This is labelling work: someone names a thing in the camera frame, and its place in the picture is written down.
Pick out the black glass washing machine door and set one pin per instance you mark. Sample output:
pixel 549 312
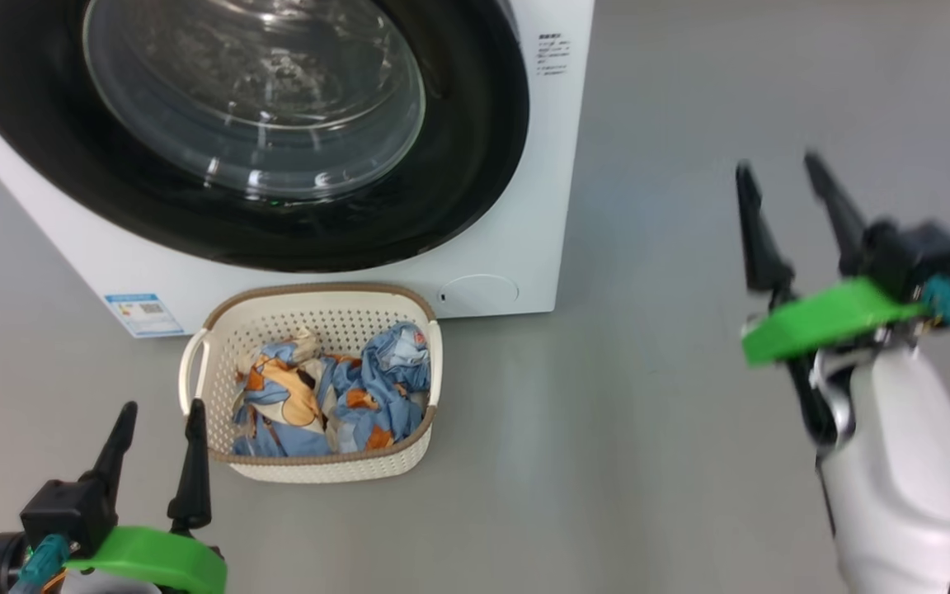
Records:
pixel 458 165

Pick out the blue garment with cream patch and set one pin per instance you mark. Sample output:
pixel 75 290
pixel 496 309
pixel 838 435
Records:
pixel 289 396

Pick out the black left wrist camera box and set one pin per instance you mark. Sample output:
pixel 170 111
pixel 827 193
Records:
pixel 67 507

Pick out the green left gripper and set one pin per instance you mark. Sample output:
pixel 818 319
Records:
pixel 162 557

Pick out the blue energy label sticker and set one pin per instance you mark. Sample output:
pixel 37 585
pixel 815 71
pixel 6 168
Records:
pixel 143 313

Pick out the blue cartoon print garment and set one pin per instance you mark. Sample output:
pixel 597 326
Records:
pixel 384 388

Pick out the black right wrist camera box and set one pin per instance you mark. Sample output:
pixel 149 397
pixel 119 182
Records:
pixel 920 252

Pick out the cream perforated laundry basket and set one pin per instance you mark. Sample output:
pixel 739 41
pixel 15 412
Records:
pixel 318 313

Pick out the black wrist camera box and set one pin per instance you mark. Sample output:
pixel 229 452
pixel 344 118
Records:
pixel 920 252
pixel 67 507

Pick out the round white filter cover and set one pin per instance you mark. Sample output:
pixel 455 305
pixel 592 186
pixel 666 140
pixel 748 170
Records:
pixel 479 294

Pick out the white front-load washing machine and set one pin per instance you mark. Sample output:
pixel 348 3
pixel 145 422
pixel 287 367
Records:
pixel 524 247

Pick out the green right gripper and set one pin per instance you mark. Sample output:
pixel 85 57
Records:
pixel 821 318

